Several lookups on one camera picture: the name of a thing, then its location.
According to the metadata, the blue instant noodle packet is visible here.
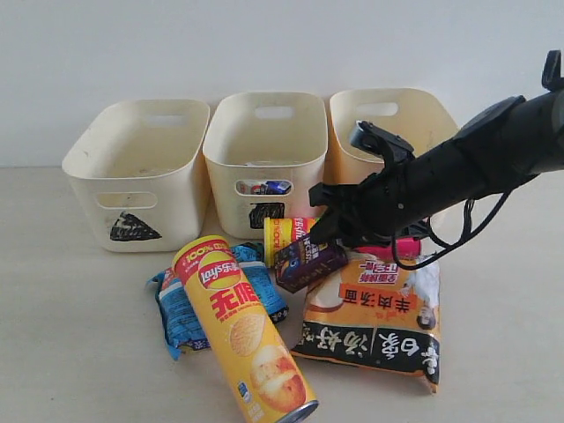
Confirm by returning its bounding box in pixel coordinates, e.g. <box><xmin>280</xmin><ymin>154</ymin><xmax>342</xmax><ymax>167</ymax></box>
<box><xmin>146</xmin><ymin>242</ymin><xmax>289</xmax><ymax>360</ymax></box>

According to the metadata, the left cream plastic bin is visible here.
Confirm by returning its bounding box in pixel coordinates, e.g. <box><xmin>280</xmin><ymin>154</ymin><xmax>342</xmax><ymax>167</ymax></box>
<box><xmin>62</xmin><ymin>99</ymin><xmax>211</xmax><ymax>252</ymax></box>

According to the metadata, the purple drink carton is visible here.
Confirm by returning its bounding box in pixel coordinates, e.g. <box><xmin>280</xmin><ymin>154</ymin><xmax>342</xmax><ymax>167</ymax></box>
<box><xmin>274</xmin><ymin>234</ymin><xmax>348</xmax><ymax>293</ymax></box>

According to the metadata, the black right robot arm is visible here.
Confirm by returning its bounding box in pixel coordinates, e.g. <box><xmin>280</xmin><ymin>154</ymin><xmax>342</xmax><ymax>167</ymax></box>
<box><xmin>308</xmin><ymin>50</ymin><xmax>563</xmax><ymax>247</ymax></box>

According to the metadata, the pink Lays chips can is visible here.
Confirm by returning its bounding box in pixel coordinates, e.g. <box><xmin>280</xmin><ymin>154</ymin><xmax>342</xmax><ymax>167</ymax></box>
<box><xmin>263</xmin><ymin>218</ymin><xmax>422</xmax><ymax>267</ymax></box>

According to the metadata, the right cream plastic bin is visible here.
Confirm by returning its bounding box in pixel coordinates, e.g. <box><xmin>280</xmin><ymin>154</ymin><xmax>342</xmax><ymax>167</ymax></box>
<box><xmin>329</xmin><ymin>88</ymin><xmax>458</xmax><ymax>183</ymax></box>

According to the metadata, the white milk carton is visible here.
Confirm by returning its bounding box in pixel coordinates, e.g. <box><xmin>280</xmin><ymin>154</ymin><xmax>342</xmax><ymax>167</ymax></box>
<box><xmin>235</xmin><ymin>180</ymin><xmax>292</xmax><ymax>196</ymax></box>

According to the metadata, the black camera cable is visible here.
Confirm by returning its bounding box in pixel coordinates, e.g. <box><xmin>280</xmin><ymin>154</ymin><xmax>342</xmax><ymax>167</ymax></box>
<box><xmin>387</xmin><ymin>189</ymin><xmax>512</xmax><ymax>270</ymax></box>

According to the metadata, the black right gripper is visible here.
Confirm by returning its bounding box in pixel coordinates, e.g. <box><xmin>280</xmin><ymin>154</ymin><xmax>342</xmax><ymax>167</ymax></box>
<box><xmin>308</xmin><ymin>174</ymin><xmax>423</xmax><ymax>248</ymax></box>

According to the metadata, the orange black noodle packet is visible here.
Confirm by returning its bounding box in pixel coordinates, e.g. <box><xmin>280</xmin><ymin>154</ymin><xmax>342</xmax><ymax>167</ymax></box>
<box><xmin>291</xmin><ymin>248</ymin><xmax>441</xmax><ymax>392</ymax></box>

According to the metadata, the cream plastic bin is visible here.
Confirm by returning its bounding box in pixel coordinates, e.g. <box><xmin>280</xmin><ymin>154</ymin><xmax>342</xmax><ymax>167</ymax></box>
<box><xmin>203</xmin><ymin>92</ymin><xmax>328</xmax><ymax>239</ymax></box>
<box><xmin>329</xmin><ymin>88</ymin><xmax>458</xmax><ymax>183</ymax></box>
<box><xmin>62</xmin><ymin>99</ymin><xmax>211</xmax><ymax>252</ymax></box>

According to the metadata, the middle cream plastic bin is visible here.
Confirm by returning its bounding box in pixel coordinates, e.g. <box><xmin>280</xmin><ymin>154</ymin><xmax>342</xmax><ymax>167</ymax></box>
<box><xmin>203</xmin><ymin>92</ymin><xmax>328</xmax><ymax>239</ymax></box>

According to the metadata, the yellow Lays chips can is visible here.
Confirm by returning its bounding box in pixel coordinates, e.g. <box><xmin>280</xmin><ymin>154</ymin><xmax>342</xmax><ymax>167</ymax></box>
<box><xmin>172</xmin><ymin>235</ymin><xmax>319</xmax><ymax>422</ymax></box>

